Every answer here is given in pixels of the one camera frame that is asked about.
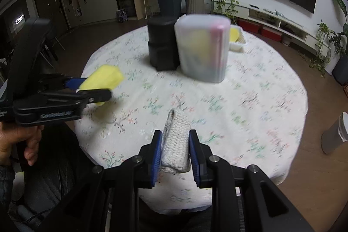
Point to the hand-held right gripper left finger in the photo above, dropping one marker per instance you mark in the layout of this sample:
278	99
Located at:
156	158

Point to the translucent plastic container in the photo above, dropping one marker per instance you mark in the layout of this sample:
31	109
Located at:
201	50

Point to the person's left hand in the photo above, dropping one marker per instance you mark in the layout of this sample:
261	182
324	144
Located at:
16	139

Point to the round floral tablecloth table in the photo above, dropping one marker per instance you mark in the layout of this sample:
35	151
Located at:
244	101

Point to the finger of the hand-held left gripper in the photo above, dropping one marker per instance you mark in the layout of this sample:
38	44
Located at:
81	97
73	84

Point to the yellow sponge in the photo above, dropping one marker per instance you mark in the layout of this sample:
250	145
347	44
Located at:
104	77
234	35

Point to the white cabinet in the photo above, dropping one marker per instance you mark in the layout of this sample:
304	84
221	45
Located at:
95	1

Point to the white television console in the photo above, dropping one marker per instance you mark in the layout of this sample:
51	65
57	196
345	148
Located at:
272	13

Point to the white plastic tray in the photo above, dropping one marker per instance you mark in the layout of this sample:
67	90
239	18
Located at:
240	44

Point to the plant in ribbed white pot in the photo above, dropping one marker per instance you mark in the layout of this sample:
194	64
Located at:
195	2

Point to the large-leaf plant in blue pot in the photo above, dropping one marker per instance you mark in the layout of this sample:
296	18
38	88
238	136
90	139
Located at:
341	69

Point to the red storage box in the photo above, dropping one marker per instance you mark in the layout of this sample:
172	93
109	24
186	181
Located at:
272	34
248	26

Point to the small trailing plant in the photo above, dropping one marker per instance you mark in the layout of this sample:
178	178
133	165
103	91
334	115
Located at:
325	44

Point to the grey knitted cloth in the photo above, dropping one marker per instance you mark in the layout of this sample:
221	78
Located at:
175	139

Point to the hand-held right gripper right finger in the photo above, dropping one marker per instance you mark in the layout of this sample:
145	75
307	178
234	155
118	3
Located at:
194	158

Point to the black round container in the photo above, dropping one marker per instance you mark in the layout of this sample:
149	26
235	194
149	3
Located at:
161	41

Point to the blue patterned bag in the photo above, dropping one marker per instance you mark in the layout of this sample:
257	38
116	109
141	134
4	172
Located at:
121	16

